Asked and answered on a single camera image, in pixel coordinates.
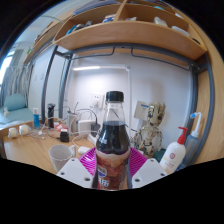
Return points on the cola bottle with black cap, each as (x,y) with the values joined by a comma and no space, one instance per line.
(112,143)

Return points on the black power adapter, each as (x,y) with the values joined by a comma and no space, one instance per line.
(95,129)

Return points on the long wooden wall shelf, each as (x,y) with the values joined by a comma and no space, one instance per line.
(43,40)

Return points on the wooden wardrobe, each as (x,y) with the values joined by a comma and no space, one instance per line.
(216,116)

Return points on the white speckled cup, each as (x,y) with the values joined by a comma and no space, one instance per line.
(60,156)

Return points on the blue spray bottle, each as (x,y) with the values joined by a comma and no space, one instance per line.
(191,141)

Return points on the white power strip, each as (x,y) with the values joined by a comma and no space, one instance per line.
(91,138)

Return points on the small cream round object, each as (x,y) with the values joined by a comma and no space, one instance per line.
(12,132)
(24,130)

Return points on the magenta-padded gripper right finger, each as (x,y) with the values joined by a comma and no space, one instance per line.
(148,171)

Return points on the black electric shaver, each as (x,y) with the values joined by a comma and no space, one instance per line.
(51,115)

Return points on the white lotion bottle, red pump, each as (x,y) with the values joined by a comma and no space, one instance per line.
(173,155)

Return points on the white charger block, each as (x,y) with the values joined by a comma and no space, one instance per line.
(84,126)

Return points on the grey patterned curtain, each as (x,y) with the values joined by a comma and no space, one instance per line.
(18,83)

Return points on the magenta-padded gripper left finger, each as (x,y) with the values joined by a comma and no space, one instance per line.
(75,173)

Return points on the small black charger block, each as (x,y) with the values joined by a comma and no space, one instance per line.
(64,136)

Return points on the grey metal desk frame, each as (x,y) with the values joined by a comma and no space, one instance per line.
(63,83)

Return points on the wooden tree figurine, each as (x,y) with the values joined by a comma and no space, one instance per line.
(151,133)

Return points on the blue tube bottle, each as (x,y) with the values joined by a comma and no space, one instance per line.
(36,120)

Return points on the wooden shelf unit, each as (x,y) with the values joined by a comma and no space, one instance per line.
(133,35)

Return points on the teal sofa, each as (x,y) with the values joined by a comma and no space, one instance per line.
(15,113)

